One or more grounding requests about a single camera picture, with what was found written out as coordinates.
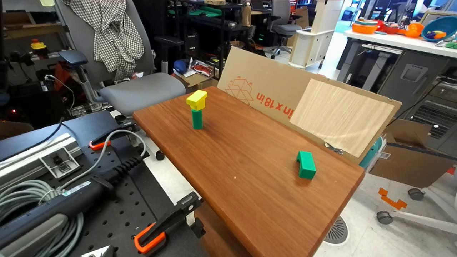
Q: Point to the black perforated board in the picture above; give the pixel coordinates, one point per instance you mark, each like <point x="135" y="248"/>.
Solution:
<point x="128" y="214"/>

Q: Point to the light wood panel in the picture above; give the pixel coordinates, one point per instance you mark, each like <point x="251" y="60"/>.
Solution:
<point x="339" y="114"/>

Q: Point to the round floor drain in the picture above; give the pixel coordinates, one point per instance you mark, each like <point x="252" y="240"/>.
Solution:
<point x="337" y="231"/>

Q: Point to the small orange clamp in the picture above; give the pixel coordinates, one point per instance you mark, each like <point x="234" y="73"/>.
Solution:
<point x="100" y="142"/>

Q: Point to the grey office chair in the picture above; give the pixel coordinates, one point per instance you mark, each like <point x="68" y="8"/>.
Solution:
<point x="142" y="87"/>

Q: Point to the brown cardboard box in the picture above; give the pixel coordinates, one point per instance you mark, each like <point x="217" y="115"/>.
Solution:
<point x="411" y="151"/>

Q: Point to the yellow block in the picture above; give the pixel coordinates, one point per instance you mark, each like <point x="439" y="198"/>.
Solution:
<point x="195" y="98"/>

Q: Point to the white chair base with castors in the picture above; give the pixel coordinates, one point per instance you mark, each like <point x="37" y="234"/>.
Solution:
<point x="418" y="208"/>

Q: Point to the large orange black clamp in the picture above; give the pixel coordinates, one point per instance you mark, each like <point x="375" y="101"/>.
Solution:
<point x="164" y="225"/>

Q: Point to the black swivel chair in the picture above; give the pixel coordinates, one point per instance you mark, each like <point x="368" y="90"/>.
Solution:
<point x="284" y="28"/>

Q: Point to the blue bowl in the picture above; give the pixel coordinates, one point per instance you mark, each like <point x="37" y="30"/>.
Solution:
<point x="439" y="28"/>

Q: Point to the aluminium rail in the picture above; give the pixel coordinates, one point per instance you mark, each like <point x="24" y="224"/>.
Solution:
<point x="35" y="157"/>

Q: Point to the upright green block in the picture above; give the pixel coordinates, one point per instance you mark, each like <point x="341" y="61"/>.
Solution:
<point x="197" y="118"/>

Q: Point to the patterned cloth garment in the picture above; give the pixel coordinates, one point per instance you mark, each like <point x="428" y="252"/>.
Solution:
<point x="111" y="33"/>

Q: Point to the brown cardboard panel red print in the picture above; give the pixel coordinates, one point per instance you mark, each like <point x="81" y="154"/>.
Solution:
<point x="265" y="80"/>

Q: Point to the green arch block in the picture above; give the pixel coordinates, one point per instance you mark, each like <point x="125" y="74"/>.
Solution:
<point x="307" y="165"/>

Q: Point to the orange bowl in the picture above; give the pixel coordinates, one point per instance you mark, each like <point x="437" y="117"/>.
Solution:
<point x="364" y="27"/>

